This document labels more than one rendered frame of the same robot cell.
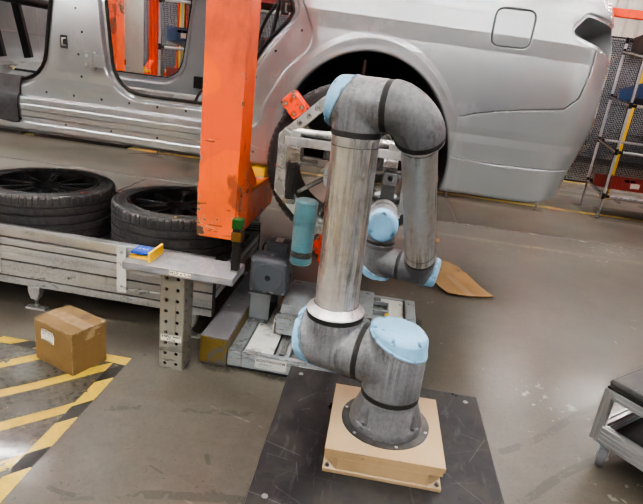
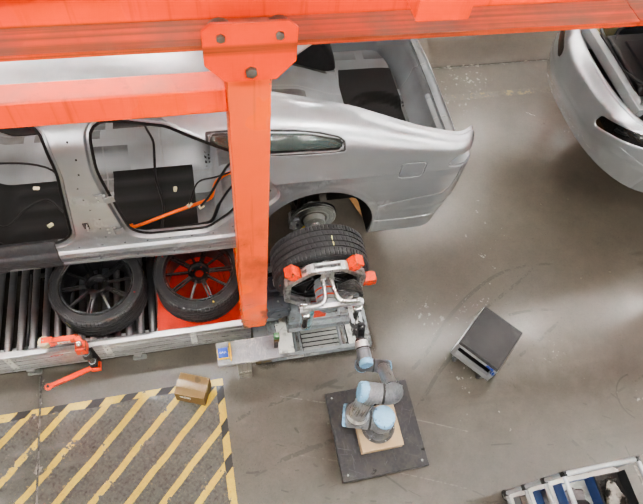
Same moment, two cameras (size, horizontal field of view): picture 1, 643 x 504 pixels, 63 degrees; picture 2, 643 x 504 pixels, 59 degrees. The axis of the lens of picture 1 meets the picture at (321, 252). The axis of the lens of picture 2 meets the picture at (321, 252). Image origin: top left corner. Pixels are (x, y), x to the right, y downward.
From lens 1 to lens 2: 314 cm
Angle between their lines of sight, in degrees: 44
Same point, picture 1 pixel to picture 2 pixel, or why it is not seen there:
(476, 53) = (389, 182)
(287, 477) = (351, 463)
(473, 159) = (387, 219)
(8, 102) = (52, 260)
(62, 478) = (248, 466)
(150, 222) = (201, 311)
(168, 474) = (286, 445)
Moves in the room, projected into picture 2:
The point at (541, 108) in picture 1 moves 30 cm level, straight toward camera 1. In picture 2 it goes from (428, 194) to (430, 231)
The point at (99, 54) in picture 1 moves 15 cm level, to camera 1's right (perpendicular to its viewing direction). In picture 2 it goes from (117, 226) to (142, 221)
